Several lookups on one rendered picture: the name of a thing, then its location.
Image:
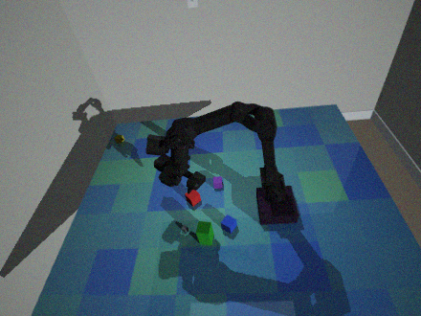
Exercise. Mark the red block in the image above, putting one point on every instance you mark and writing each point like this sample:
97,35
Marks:
193,198

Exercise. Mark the small purple cube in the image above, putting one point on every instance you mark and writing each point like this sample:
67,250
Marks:
217,182

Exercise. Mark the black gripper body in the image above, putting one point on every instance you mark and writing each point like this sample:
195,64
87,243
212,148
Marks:
195,180

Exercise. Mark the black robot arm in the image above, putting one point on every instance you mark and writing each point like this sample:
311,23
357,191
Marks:
179,138

